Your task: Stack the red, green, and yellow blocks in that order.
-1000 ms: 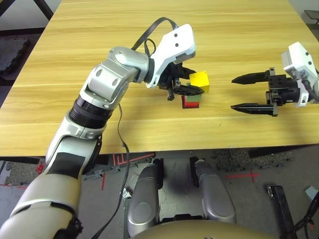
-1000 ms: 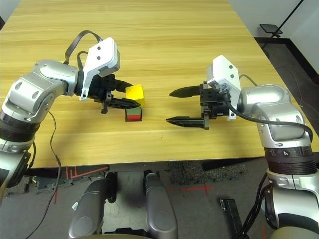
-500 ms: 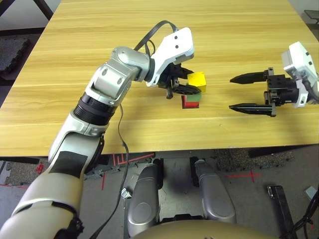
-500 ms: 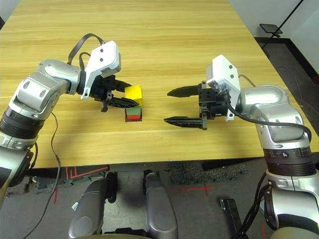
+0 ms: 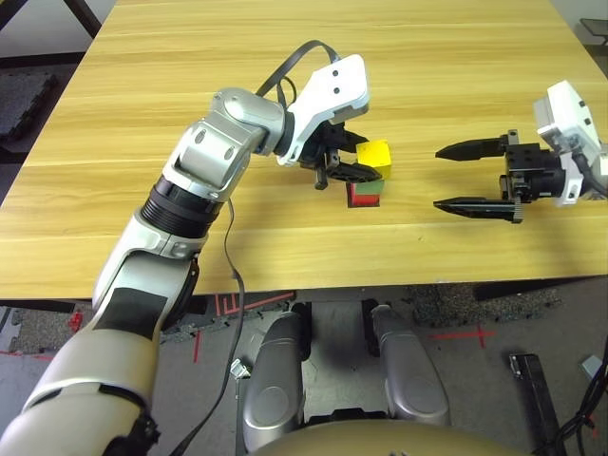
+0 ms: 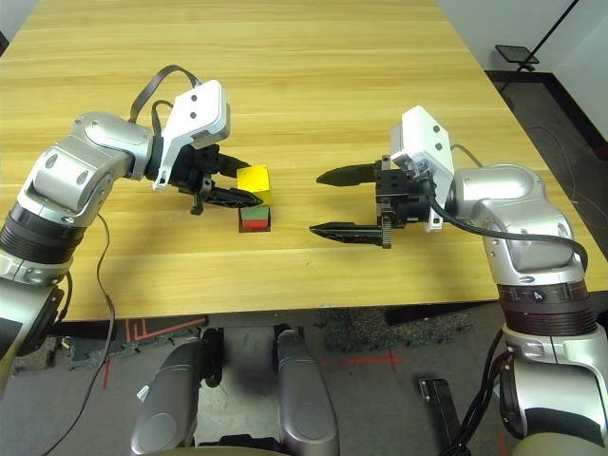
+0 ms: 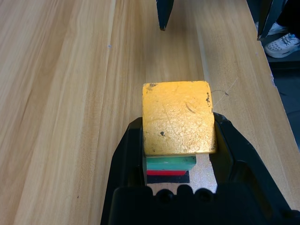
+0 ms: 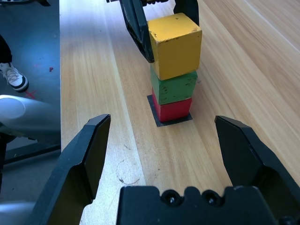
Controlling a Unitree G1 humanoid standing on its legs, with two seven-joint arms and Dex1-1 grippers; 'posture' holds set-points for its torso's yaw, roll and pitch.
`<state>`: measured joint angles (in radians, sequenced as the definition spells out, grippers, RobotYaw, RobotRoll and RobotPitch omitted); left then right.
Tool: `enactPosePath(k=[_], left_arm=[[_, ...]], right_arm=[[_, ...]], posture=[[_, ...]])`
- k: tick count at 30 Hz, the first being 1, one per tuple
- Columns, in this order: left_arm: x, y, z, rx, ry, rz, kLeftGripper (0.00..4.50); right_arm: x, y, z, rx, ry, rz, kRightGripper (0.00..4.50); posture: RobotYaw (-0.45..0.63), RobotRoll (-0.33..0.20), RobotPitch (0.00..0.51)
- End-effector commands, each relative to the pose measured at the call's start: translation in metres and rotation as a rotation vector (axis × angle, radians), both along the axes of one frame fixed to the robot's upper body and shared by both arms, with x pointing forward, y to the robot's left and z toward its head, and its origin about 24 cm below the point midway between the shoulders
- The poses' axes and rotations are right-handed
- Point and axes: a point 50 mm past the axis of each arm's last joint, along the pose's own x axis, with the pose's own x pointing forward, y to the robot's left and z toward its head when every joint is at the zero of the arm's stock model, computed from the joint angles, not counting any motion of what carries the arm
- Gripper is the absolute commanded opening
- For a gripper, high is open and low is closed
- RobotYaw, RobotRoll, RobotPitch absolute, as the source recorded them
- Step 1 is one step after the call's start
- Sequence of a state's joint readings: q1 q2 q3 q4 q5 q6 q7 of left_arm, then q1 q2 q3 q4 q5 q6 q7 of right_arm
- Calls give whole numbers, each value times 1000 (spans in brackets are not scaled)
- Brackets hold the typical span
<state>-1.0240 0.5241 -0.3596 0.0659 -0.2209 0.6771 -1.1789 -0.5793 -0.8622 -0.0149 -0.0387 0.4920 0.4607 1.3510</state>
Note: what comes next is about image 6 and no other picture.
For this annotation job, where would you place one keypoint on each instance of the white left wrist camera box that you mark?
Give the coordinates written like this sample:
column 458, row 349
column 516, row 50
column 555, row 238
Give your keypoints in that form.
column 199, row 109

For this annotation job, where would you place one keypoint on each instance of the black robot pelvis block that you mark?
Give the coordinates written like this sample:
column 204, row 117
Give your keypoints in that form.
column 237, row 442

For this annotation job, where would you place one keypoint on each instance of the silver right robot leg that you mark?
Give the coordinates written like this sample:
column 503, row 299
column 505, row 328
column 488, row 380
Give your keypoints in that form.
column 304, row 399

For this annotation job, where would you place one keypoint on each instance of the red tape cross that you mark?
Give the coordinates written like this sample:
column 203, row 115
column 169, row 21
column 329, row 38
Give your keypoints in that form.
column 392, row 360

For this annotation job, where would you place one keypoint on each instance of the small metal bracket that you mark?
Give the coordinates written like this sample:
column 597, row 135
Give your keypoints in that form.
column 144, row 393

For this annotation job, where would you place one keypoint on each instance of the silver robot leg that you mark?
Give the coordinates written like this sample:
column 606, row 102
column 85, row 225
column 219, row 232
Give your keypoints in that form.
column 166, row 399
column 304, row 399

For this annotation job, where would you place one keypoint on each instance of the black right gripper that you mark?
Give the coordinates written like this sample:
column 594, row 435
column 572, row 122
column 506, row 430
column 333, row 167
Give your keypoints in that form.
column 404, row 199

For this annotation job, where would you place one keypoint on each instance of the silver left robot leg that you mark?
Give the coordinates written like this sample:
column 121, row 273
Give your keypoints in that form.
column 166, row 399

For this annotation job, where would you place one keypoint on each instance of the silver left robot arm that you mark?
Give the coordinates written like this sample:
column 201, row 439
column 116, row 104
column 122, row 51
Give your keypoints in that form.
column 71, row 171

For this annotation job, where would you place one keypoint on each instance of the green wooden block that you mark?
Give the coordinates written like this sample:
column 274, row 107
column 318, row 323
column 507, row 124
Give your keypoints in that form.
column 256, row 214

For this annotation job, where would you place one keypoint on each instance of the red tape line pattern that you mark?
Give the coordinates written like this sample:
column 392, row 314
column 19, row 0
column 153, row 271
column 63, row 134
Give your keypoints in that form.
column 161, row 328

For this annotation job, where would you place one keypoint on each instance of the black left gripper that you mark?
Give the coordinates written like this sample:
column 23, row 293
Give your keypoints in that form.
column 195, row 171

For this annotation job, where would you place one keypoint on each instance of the thin black stand pole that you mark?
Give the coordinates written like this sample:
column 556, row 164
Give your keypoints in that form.
column 556, row 29

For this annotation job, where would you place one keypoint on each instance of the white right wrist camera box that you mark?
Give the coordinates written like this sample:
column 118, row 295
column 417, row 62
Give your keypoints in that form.
column 423, row 133

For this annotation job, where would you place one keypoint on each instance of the dark puzzle foam piece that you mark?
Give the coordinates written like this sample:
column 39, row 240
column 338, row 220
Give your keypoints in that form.
column 119, row 354

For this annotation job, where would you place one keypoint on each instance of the black square marker pad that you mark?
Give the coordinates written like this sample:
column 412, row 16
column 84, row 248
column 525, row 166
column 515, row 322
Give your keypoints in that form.
column 239, row 228

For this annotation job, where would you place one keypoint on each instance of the red wooden block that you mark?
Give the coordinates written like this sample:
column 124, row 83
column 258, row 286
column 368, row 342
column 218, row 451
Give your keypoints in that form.
column 256, row 225

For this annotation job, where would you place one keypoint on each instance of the yellow wooden block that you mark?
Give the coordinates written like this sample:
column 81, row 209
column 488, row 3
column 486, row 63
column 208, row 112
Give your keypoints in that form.
column 254, row 183

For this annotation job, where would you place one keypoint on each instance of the black flat stand plate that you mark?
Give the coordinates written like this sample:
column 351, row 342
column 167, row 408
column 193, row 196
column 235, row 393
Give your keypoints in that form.
column 515, row 53

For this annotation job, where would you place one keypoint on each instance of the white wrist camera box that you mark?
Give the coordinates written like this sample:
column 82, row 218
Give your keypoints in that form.
column 423, row 133
column 199, row 109

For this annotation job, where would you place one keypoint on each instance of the speckled foam mat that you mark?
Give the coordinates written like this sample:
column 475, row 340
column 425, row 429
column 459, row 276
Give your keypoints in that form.
column 370, row 328

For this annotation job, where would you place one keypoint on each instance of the black flat floor bar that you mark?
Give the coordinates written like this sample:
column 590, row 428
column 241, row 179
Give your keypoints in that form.
column 439, row 399

